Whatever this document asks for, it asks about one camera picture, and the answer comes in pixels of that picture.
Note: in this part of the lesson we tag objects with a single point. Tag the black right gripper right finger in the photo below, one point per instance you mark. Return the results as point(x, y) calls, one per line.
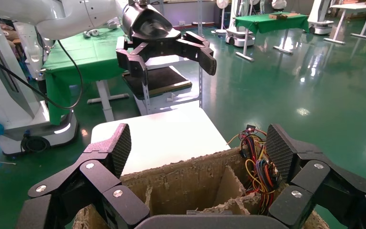
point(312, 180)

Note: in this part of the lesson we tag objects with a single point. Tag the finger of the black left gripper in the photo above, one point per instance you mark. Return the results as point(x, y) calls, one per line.
point(206, 58)
point(132, 63)

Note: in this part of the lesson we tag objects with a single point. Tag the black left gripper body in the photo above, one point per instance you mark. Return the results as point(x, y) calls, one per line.
point(148, 28)

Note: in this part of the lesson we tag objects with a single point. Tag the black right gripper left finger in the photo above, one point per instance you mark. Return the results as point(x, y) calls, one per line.
point(97, 177)

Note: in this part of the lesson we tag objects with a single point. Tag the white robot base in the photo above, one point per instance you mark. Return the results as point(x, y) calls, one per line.
point(9, 104)

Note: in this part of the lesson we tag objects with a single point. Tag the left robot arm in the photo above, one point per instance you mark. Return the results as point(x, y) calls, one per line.
point(75, 15)

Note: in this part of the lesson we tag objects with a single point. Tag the black board with wooden edge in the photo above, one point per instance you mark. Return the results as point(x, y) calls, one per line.
point(157, 80)

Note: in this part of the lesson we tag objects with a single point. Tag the white wheeled robot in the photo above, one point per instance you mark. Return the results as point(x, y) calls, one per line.
point(320, 22)
point(238, 34)

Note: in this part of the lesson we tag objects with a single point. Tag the green cloth covered table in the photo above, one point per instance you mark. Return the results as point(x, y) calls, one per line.
point(88, 60)
point(271, 22)

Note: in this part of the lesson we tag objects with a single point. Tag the white handheld controller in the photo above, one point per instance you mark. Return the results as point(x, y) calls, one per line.
point(91, 32)

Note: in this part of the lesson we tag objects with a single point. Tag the white standing fan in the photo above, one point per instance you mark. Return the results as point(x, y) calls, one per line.
point(222, 9)

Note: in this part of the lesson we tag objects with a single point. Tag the metal shelf rack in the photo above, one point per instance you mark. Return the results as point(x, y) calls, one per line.
point(170, 101)

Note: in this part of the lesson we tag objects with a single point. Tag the brown wooden pieces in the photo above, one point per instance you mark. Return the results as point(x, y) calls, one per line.
point(282, 15)

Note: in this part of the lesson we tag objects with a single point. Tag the worn brown cardboard divider box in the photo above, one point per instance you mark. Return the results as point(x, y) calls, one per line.
point(186, 186)

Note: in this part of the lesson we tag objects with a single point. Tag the white desk with metal legs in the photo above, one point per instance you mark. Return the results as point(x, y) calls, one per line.
point(356, 7)

